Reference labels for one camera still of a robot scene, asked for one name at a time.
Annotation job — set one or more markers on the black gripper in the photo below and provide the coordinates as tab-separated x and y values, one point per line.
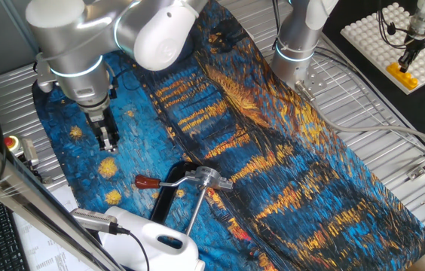
101	122

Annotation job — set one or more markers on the black slim gripper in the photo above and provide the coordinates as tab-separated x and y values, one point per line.
412	50

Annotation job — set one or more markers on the silver ratchet clamp head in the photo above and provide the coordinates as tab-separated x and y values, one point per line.
208	177

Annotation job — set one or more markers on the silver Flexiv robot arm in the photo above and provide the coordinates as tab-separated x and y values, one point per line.
77	75

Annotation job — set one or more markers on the metal lever with red knob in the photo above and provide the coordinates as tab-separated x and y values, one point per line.
163	199

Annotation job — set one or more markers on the yellow toy brick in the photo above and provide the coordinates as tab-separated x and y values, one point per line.
402	77

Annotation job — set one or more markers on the white studded brick baseplate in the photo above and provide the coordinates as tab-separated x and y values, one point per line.
370	37

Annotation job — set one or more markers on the red emergency stop button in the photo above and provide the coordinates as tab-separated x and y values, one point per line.
11	143

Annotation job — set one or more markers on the white plastic jug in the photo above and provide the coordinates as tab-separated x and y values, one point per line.
141	248

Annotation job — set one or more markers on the threaded silver clamp rod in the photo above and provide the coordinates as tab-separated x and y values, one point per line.
196	211

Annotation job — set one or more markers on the printed white paper sheet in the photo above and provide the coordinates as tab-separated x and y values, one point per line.
46	252

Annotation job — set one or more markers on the blue starry painting cloth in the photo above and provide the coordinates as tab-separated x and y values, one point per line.
291	169

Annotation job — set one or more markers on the silver ribbed camera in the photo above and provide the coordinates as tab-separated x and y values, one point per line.
92	220

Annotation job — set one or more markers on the aluminium frame bar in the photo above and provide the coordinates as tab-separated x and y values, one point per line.
28	199

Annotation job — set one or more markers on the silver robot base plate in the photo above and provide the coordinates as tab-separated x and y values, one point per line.
316	81

